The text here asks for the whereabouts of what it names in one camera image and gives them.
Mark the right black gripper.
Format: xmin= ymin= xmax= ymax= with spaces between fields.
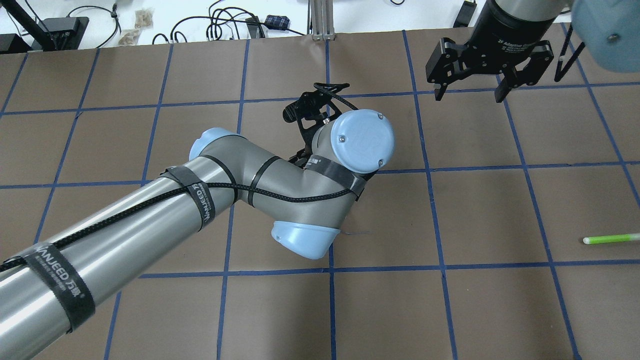
xmin=427 ymin=0 xmax=554 ymax=103

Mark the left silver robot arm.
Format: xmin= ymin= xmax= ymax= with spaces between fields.
xmin=0 ymin=109 xmax=395 ymax=360

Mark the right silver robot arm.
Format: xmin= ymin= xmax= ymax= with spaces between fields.
xmin=425 ymin=0 xmax=640 ymax=103

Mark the green pen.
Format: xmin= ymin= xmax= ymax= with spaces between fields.
xmin=582 ymin=233 xmax=640 ymax=245

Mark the small blue black device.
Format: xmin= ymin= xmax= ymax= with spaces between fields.
xmin=263 ymin=14 xmax=291 ymax=31

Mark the snack bag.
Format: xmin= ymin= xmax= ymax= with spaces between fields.
xmin=118 ymin=28 xmax=141 ymax=47
xmin=134 ymin=7 xmax=154 ymax=29

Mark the black monitor stand base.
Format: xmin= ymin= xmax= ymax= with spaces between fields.
xmin=0 ymin=16 xmax=90 ymax=55

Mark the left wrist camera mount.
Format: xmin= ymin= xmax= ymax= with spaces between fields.
xmin=282 ymin=82 xmax=358 ymax=154

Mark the aluminium frame post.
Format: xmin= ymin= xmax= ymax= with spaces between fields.
xmin=307 ymin=0 xmax=336 ymax=41

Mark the black cable bundle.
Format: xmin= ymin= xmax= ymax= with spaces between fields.
xmin=68 ymin=0 xmax=307 ymax=47

